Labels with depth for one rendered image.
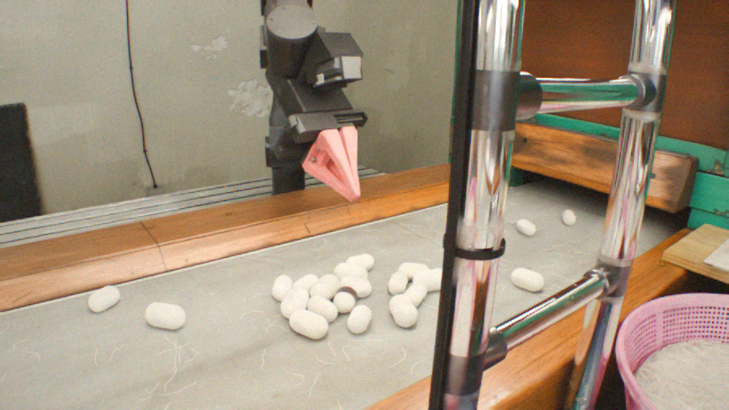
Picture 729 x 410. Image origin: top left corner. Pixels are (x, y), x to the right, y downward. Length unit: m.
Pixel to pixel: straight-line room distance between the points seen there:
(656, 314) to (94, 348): 0.49
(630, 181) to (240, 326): 0.33
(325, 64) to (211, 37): 2.02
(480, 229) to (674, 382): 0.30
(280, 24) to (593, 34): 0.47
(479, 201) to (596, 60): 0.63
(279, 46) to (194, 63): 1.97
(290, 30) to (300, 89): 0.07
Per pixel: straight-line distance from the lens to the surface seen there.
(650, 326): 0.50
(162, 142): 2.51
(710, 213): 0.75
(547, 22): 0.85
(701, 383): 0.47
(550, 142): 0.78
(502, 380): 0.36
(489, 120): 0.19
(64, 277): 0.56
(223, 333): 0.44
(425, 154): 2.42
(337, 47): 0.54
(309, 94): 0.57
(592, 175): 0.74
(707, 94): 0.74
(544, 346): 0.40
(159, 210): 0.98
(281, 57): 0.57
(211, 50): 2.54
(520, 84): 0.20
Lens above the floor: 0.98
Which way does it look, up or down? 19 degrees down
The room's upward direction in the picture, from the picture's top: 1 degrees clockwise
